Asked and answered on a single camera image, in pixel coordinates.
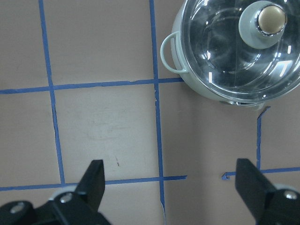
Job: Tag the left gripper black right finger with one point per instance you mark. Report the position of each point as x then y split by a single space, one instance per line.
269 204

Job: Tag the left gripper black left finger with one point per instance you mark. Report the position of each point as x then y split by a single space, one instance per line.
73 205

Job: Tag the pale green cooking pot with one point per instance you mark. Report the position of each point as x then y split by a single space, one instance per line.
271 23

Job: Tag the glass pot lid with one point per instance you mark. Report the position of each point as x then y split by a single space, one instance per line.
218 60

